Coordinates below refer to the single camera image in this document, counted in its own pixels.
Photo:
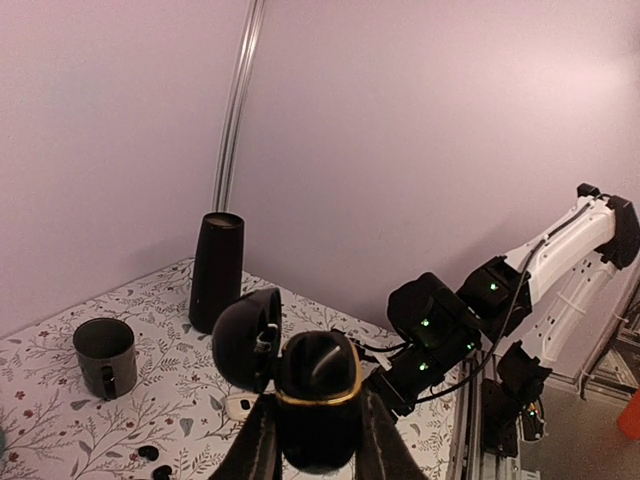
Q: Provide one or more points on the orange bottle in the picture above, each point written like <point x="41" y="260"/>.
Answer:
<point x="628" y="421"/>

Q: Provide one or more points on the black round earbud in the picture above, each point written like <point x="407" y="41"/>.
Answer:
<point x="148" y="452"/>
<point x="163" y="472"/>

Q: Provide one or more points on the floral patterned table mat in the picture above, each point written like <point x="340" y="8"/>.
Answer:
<point x="54" y="428"/>

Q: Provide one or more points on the black tapered vase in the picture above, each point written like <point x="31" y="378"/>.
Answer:
<point x="217" y="270"/>

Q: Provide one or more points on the black gold-trimmed earbud case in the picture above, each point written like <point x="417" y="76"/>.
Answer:
<point x="308" y="387"/>

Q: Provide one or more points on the dark grey mug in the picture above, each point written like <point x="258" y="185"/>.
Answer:
<point x="105" y="350"/>

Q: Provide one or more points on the right aluminium frame post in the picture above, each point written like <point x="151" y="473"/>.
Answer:
<point x="235" y="105"/>

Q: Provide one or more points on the white case with black button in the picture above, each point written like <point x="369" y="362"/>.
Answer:
<point x="239" y="405"/>

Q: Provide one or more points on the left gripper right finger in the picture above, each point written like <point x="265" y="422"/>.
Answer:
<point x="382" y="453"/>

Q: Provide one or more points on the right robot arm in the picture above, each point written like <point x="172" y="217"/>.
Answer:
<point x="584" y="249"/>

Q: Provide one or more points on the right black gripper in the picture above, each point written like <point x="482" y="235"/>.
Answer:
<point x="413" y="371"/>

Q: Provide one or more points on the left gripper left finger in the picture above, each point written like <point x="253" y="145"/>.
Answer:
<point x="254" y="454"/>

